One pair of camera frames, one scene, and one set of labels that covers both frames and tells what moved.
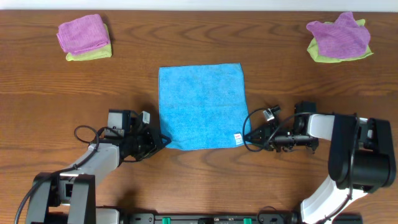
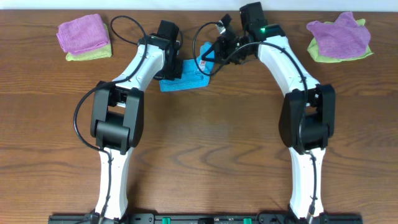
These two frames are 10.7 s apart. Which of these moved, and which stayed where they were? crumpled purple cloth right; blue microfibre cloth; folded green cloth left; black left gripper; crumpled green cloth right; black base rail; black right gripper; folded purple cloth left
Moved: blue microfibre cloth; black right gripper; black left gripper
Stayed: folded purple cloth left; black base rail; crumpled purple cloth right; crumpled green cloth right; folded green cloth left
